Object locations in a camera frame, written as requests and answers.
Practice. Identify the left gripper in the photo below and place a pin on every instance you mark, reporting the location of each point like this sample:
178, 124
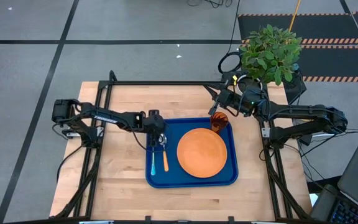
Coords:
155, 123

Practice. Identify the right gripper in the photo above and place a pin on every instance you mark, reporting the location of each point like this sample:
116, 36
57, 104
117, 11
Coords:
238, 101

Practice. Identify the orange faceted plastic cup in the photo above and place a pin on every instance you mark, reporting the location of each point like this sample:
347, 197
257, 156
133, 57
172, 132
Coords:
219, 121

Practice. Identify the orange round plate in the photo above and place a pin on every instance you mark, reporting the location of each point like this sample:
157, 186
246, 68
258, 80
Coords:
202, 153

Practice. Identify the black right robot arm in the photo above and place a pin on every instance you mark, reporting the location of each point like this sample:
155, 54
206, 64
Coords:
306, 112

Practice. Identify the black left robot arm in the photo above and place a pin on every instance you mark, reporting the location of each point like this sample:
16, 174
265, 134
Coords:
104, 116

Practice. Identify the blue plastic tray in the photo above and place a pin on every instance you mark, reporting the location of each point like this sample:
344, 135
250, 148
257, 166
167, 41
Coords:
172, 180

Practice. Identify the white plant pot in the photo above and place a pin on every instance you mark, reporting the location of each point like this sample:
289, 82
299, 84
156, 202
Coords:
250, 84

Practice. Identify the green leafy plant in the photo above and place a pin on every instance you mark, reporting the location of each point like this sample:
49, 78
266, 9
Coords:
269, 53

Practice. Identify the yellow pole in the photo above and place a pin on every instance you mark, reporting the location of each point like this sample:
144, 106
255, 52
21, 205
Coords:
295, 15

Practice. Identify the black hazard-striped floor mat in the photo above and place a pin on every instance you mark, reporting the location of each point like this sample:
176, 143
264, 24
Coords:
331, 28

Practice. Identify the black aluminium table frame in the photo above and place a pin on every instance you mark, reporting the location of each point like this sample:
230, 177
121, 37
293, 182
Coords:
166, 83

